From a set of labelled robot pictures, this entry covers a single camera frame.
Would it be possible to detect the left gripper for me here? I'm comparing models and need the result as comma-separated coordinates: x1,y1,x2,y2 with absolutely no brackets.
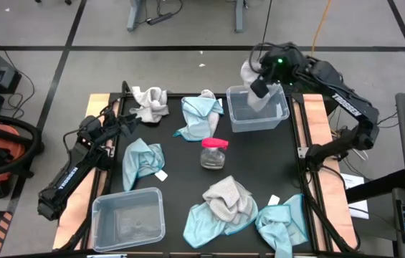
77,113,142,146

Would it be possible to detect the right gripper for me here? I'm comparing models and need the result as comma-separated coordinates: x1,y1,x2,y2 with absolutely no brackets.
249,42,307,99

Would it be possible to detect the grey waffle microfiber towel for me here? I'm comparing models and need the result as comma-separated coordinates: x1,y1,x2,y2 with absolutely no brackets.
201,175,255,226
239,59,278,113
197,89,224,139
130,85,170,124

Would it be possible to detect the blue microfiber towel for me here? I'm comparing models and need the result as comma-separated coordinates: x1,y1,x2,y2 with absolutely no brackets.
172,95,224,143
254,193,310,258
122,138,169,193
182,199,259,249

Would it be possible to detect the clear plastic bin with label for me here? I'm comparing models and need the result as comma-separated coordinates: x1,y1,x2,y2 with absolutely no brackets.
226,84,291,133

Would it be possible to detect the wooden table side board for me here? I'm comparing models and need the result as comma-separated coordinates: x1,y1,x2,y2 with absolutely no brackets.
291,93,359,252
52,93,120,251

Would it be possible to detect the grey desk leg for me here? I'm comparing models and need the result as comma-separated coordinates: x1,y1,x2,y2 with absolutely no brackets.
234,0,246,33
126,0,146,32

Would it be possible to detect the clear spray bottle red trigger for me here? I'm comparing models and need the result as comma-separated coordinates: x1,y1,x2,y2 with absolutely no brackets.
199,137,229,171

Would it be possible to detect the black power strip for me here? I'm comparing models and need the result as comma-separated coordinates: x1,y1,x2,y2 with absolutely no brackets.
146,11,174,26

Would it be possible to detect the white paper sheet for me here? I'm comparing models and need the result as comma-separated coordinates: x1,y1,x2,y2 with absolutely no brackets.
348,199,370,220
340,173,366,191

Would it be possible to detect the black desk base bar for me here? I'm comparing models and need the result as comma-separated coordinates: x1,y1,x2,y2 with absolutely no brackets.
345,169,405,204

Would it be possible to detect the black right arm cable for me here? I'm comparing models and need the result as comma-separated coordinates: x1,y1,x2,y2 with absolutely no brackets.
247,42,278,72

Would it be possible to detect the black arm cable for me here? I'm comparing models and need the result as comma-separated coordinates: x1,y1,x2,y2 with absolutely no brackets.
62,128,83,155
247,42,278,72

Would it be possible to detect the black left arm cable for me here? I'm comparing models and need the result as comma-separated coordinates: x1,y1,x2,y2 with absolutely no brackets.
62,128,83,155

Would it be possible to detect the black hanging cable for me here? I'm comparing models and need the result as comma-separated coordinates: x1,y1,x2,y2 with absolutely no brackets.
260,0,273,49

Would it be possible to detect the yellow hanging cable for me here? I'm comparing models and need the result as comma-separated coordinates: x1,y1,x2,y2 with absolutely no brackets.
310,0,333,54

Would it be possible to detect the black vacuum hose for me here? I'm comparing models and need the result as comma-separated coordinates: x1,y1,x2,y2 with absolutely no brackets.
0,114,44,179

